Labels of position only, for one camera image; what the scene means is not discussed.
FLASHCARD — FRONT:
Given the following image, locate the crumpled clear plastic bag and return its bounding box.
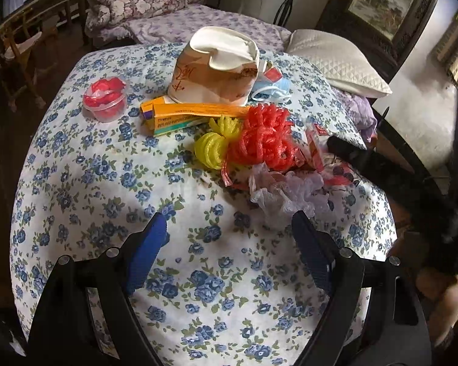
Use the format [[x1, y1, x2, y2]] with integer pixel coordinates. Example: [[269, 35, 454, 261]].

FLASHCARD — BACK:
[[248, 163, 330, 231]]

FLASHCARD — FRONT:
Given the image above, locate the orange purple green box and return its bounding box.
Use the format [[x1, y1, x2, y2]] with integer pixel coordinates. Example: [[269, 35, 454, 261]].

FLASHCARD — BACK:
[[144, 115, 209, 136]]

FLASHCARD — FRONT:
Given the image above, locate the purple floral bed sheet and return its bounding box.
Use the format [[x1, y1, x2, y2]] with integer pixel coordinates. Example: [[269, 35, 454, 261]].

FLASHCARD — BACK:
[[92, 4, 291, 51]]

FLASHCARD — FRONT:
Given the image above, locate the blue face mask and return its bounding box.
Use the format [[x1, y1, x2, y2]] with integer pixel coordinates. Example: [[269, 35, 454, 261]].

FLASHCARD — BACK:
[[250, 59, 291, 103]]

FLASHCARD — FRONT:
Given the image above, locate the lilac crumpled blanket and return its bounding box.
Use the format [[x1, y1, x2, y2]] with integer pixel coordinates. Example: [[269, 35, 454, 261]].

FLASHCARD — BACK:
[[332, 87, 377, 143]]

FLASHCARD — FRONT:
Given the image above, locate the white paper cup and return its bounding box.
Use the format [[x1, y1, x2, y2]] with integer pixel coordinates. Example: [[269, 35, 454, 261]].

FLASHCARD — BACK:
[[167, 27, 260, 106]]

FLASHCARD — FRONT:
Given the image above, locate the wooden chair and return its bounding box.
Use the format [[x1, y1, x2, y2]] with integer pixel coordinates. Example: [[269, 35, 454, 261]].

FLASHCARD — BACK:
[[0, 0, 87, 113]]

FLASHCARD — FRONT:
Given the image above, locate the white quilted pillow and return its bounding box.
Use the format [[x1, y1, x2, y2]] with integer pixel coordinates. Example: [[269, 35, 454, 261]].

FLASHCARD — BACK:
[[286, 29, 392, 98]]

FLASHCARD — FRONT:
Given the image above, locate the folded floral pink comforter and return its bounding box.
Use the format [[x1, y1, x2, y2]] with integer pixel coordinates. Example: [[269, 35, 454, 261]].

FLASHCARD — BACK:
[[86, 0, 205, 36]]

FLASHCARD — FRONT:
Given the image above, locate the framed landscape painting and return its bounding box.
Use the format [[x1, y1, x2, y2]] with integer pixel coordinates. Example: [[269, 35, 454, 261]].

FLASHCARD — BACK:
[[316, 0, 437, 82]]

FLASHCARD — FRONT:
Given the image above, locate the orange medicine box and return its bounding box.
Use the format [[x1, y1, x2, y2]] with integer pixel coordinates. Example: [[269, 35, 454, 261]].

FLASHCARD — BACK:
[[140, 96, 250, 119]]

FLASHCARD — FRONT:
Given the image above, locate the clear cup with red wrapper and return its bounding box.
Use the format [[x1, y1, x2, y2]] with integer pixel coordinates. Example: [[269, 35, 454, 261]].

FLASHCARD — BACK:
[[82, 77, 127, 123]]

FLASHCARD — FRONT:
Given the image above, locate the red candy wrapper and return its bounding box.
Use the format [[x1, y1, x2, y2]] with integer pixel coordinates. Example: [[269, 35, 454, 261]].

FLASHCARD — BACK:
[[297, 122, 354, 188]]

